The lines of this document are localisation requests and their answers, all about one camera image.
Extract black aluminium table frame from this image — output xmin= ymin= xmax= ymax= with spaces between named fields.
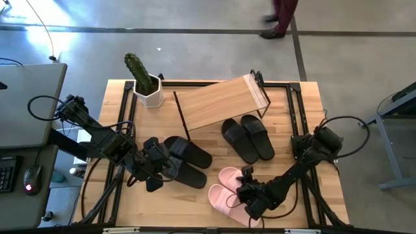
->
xmin=71 ymin=79 xmax=352 ymax=234

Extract grey metal table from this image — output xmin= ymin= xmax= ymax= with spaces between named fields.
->
xmin=359 ymin=81 xmax=416 ymax=191

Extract person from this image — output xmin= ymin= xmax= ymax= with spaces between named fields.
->
xmin=259 ymin=0 xmax=299 ymax=40

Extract wooden shelf with black frame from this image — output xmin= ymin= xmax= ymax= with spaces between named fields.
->
xmin=172 ymin=68 xmax=272 ymax=141

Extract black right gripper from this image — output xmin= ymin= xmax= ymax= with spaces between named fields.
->
xmin=236 ymin=177 xmax=281 ymax=222

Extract black support beam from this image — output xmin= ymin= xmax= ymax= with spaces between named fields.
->
xmin=48 ymin=128 xmax=95 ymax=162

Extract dark grey desk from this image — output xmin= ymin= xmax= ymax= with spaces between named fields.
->
xmin=0 ymin=144 xmax=59 ymax=229

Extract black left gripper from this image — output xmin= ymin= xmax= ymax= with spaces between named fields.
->
xmin=135 ymin=146 xmax=175 ymax=193

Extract white hexagonal plant pot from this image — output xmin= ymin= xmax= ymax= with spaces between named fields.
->
xmin=133 ymin=73 xmax=165 ymax=109

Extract white bracket strip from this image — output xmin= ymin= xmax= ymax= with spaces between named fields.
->
xmin=103 ymin=227 xmax=140 ymax=234

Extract black striped slide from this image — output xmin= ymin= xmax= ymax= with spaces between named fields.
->
xmin=163 ymin=135 xmax=214 ymax=170
xmin=161 ymin=155 xmax=208 ymax=190

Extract white box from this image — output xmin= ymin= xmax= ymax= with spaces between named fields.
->
xmin=73 ymin=129 xmax=96 ymax=166

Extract black floor cable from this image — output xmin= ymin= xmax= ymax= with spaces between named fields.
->
xmin=0 ymin=57 xmax=23 ymax=67

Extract teal round object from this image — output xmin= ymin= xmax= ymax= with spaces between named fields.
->
xmin=51 ymin=170 xmax=67 ymax=183

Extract light grey desk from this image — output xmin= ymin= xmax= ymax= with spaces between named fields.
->
xmin=0 ymin=63 xmax=68 ymax=150

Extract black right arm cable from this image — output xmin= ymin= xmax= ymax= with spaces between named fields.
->
xmin=317 ymin=115 xmax=371 ymax=160

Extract green cactus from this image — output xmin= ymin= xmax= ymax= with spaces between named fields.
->
xmin=123 ymin=52 xmax=157 ymax=95

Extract black computer mouse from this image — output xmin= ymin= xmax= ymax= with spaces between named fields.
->
xmin=22 ymin=164 xmax=43 ymax=196

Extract black keyboard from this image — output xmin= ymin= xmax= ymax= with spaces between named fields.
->
xmin=0 ymin=155 xmax=22 ymax=194

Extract thin yellow floor cable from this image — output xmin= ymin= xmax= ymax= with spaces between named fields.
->
xmin=25 ymin=0 xmax=58 ymax=62

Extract pink slide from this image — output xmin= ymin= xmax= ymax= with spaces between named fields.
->
xmin=207 ymin=183 xmax=262 ymax=228
xmin=218 ymin=166 xmax=248 ymax=193

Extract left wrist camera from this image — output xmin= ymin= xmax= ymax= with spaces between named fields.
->
xmin=144 ymin=136 xmax=160 ymax=150

